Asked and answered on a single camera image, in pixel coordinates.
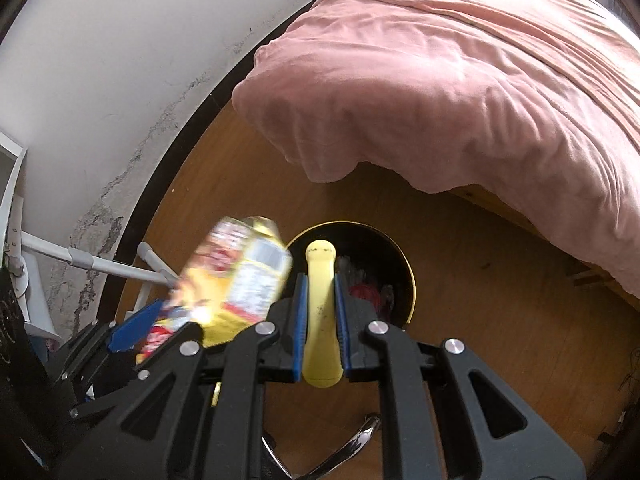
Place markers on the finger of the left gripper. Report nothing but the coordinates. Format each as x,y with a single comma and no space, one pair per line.
135,327

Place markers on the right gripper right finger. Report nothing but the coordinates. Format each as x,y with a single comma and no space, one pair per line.
375,351

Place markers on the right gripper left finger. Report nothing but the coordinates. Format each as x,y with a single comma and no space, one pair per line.
269,351

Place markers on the yellow plastic tube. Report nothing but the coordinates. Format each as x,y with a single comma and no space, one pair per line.
322,365

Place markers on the yellow snack bag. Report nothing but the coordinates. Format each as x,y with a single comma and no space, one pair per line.
229,283

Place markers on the black round trash bin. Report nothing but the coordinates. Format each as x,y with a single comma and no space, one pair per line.
373,265

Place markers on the chrome chair base leg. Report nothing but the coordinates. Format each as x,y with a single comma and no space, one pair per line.
340,449

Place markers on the pink bed sheet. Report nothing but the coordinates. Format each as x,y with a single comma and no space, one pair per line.
536,101

